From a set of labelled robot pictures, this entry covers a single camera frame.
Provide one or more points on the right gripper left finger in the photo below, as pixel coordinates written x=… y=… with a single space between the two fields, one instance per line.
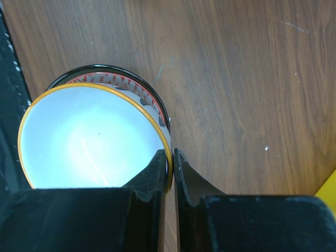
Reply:
x=127 y=218

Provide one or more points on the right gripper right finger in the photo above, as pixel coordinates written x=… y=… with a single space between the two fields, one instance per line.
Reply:
x=210 y=220

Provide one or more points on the brown bowl white inside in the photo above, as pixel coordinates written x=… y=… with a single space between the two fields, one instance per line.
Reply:
x=91 y=135

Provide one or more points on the red patterned bowl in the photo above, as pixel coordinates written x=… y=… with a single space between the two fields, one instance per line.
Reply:
x=137 y=86

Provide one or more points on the black bowl beige inside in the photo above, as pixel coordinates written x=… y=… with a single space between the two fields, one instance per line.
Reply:
x=92 y=68

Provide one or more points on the yellow plastic tray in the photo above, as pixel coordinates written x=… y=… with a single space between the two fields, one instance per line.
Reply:
x=327 y=192

